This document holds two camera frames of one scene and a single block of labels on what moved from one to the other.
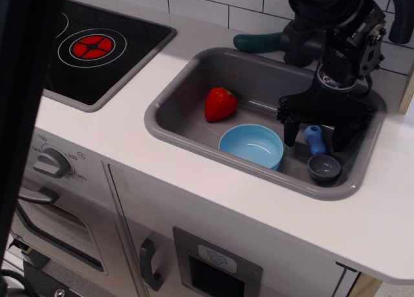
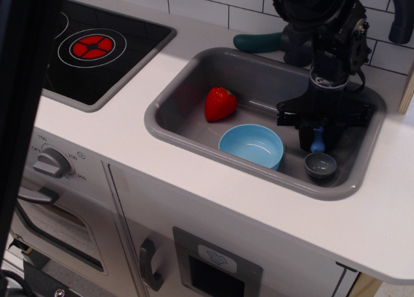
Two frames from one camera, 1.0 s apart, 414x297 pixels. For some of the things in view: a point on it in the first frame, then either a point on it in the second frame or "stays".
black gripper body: x=325 y=105 stays
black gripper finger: x=291 y=129 -> x=306 y=133
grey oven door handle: x=43 y=195 stays
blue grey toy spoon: x=313 y=134 stays
